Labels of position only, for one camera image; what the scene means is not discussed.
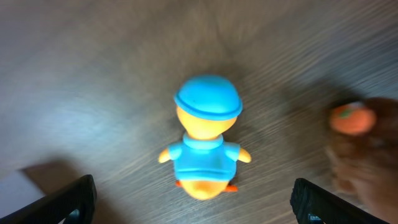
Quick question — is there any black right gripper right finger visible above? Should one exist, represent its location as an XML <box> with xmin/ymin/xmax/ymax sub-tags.
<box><xmin>290</xmin><ymin>178</ymin><xmax>387</xmax><ymax>224</ymax></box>

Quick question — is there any white cardboard box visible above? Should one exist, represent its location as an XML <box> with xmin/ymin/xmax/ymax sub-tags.
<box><xmin>0</xmin><ymin>170</ymin><xmax>45</xmax><ymax>218</ymax></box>

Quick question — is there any brown plush capybara toy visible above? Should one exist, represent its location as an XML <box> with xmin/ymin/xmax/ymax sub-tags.
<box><xmin>326</xmin><ymin>97</ymin><xmax>397</xmax><ymax>223</ymax></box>

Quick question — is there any yellow duck toy blue hat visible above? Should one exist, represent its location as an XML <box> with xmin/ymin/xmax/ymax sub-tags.
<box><xmin>158</xmin><ymin>75</ymin><xmax>252</xmax><ymax>200</ymax></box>

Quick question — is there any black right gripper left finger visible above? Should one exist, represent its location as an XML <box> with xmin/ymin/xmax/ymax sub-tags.
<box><xmin>1</xmin><ymin>174</ymin><xmax>97</xmax><ymax>224</ymax></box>

